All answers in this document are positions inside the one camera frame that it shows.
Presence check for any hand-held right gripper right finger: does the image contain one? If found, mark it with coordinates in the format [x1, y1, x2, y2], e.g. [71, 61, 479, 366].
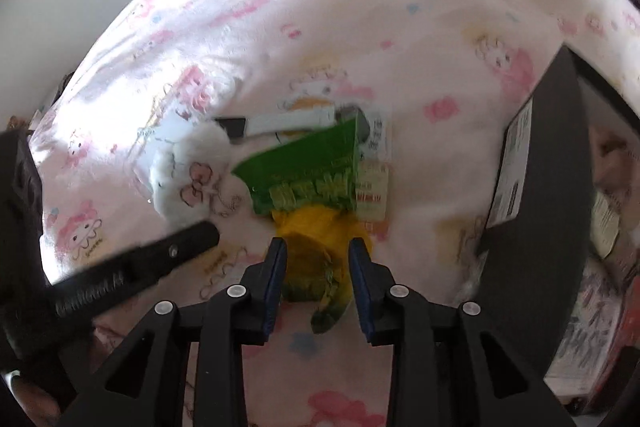
[348, 237, 576, 427]

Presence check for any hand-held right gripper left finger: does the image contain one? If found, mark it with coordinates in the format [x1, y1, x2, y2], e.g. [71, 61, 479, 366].
[57, 237, 288, 427]

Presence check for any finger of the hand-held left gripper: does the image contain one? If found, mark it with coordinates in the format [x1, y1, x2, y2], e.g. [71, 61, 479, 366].
[47, 219, 222, 320]

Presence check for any white plush toy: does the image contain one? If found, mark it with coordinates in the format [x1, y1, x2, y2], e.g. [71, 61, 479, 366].
[150, 123, 253, 228]

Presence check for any green yellow snack packet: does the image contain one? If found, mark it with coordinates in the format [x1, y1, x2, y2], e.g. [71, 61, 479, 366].
[232, 117, 373, 335]

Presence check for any black container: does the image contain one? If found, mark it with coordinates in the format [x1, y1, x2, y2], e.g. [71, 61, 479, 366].
[475, 49, 596, 378]

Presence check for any white labelled packet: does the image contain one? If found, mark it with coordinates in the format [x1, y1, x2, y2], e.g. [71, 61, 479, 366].
[352, 119, 391, 223]

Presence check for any small black item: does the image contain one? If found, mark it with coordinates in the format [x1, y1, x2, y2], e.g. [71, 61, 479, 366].
[214, 117, 248, 140]

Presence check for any white plastic stick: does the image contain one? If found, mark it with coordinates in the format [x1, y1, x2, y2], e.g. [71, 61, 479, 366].
[245, 106, 336, 138]

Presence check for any printed cardboard box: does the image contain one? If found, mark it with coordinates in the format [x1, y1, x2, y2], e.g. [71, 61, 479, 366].
[545, 257, 640, 413]

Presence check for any pink printed blanket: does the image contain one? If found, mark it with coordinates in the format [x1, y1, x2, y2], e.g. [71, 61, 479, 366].
[30, 0, 640, 427]

